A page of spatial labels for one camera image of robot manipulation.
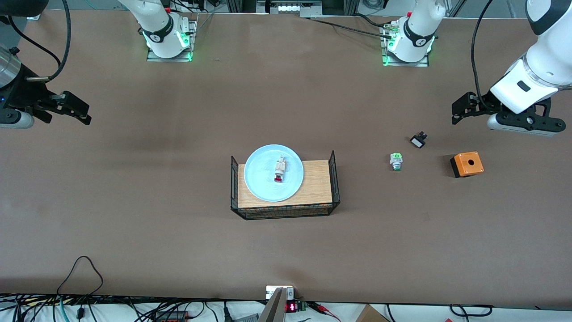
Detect light blue round plate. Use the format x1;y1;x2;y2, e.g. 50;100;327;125
244;144;305;203

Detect brown cardboard box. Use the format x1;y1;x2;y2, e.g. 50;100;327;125
355;304;390;322

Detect orange black electronic device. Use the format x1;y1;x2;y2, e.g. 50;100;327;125
153;310;189;322

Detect red clip test leads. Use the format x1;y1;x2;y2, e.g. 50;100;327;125
307;301;341;322

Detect aluminium profile bar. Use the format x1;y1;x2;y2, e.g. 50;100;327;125
258;285;295;322

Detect orange button enclosure box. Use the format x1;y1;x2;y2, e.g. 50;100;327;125
450;152;484;178

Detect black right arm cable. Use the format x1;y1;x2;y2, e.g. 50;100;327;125
0;0;72;82

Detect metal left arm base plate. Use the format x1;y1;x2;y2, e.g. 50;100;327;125
380;22;430;68

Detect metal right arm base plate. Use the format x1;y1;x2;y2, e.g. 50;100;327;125
147;19;198;63

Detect black cable to arm base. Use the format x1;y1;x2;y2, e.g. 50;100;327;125
307;13;395;40

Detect black looped cable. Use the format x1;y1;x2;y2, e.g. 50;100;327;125
56;255;105;297

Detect black wire rack wooden top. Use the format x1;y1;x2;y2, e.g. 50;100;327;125
230;150;341;220

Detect thin black curved cable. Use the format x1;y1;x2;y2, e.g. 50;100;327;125
449;304;493;317

